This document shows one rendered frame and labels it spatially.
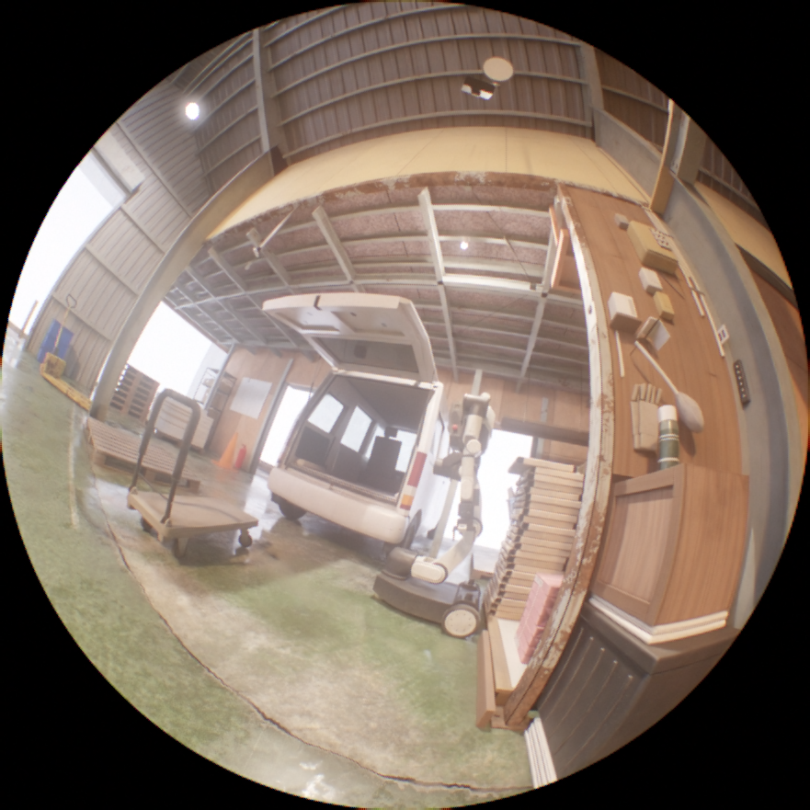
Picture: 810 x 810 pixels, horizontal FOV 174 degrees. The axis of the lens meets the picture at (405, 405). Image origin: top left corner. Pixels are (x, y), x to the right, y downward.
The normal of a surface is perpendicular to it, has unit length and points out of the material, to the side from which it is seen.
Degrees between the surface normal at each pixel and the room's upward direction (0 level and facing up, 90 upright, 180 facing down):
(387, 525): 88
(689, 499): 90
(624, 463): 90
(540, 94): 159
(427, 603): 90
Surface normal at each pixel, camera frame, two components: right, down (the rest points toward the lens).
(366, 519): -0.16, -0.40
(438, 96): -0.35, 0.71
